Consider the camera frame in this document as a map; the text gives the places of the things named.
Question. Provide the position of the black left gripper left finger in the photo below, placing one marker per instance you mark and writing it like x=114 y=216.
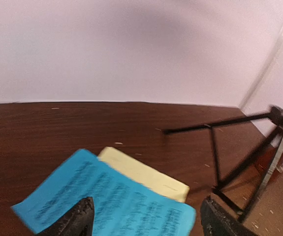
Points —
x=78 y=221

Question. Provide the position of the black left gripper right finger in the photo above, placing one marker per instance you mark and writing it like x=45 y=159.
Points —
x=217 y=222

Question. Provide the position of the blue sheet music page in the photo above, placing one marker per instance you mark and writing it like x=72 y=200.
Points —
x=122 y=206

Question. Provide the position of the yellow sheet music page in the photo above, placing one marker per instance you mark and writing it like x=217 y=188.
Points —
x=149 y=177

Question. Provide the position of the right aluminium corner post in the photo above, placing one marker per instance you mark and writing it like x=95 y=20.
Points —
x=264 y=71

